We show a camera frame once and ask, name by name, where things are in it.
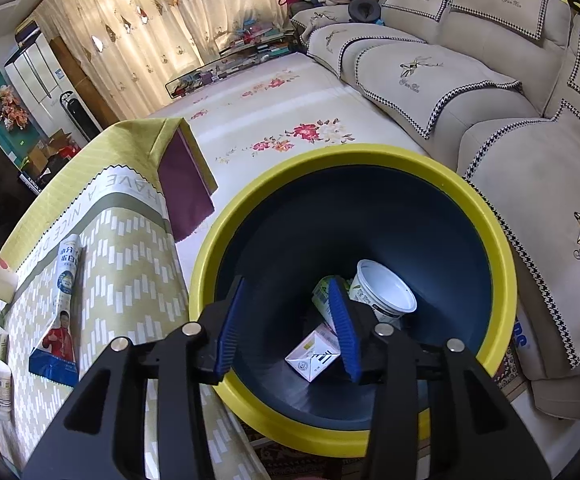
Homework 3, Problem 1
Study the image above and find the beige floral mat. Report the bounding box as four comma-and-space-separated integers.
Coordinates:
147, 50, 440, 256

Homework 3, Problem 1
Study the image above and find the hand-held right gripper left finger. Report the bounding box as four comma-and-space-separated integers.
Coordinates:
22, 275, 248, 480

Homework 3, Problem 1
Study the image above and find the glass coffee table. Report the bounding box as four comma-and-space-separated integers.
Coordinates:
165, 30, 298, 101

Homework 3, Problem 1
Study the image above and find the beige sofa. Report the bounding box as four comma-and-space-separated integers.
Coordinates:
290, 0, 580, 421

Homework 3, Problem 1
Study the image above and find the black tower fan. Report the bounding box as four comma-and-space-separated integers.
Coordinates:
60, 91, 102, 133

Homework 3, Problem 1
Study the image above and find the open cardboard box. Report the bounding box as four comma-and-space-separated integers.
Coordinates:
27, 130, 83, 176

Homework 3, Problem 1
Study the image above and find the pink carton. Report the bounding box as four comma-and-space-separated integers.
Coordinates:
285, 322, 343, 383

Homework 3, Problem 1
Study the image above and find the beige curtain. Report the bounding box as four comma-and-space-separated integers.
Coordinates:
35, 0, 331, 116

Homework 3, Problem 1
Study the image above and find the artificial flower decoration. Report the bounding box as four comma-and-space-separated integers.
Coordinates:
0, 85, 31, 131

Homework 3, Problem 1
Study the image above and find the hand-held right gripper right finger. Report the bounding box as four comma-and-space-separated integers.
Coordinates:
327, 277, 553, 480

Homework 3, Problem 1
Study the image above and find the purple box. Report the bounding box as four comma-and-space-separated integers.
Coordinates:
15, 20, 41, 43

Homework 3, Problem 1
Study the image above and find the white standing air conditioner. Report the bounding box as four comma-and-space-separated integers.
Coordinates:
4, 30, 66, 136

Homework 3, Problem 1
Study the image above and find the white paper bowl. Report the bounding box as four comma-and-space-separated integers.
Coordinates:
348, 259, 418, 331

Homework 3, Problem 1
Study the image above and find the yellow rimmed dark blue bin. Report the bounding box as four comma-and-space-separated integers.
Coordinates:
188, 144, 518, 458

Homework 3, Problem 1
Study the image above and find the green and white packet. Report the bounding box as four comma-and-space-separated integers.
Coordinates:
311, 275, 353, 328

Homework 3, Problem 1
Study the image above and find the white bag with blue print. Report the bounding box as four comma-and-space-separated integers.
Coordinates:
512, 305, 533, 361

